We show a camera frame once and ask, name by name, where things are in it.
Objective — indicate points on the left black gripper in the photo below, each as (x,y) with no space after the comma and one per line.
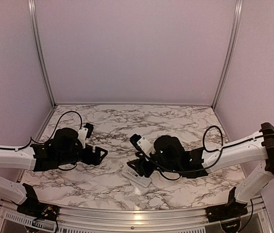
(96,160)

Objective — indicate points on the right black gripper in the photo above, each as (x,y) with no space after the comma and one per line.
(142,168)

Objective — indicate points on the white remote control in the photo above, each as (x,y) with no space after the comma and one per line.
(133,176)

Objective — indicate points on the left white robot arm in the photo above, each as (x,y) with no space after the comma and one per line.
(67,147)

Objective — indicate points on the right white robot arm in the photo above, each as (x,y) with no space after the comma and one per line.
(167,154)

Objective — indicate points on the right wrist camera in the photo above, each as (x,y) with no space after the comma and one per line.
(142,144)

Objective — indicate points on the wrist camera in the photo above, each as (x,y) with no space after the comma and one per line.
(85,133)
(142,144)

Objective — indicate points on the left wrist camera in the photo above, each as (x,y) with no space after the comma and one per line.
(85,133)

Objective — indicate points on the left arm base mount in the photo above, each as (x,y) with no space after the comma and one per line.
(39,210)

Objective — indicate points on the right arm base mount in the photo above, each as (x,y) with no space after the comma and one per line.
(225,211)

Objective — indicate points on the front aluminium rail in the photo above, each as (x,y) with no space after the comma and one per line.
(86,220)

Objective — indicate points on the left aluminium frame post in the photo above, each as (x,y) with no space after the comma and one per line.
(39,51)

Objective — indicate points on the aluminium frame post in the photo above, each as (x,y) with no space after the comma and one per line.
(229,54)
(39,51)

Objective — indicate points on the right aluminium frame post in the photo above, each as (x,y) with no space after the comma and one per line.
(229,54)

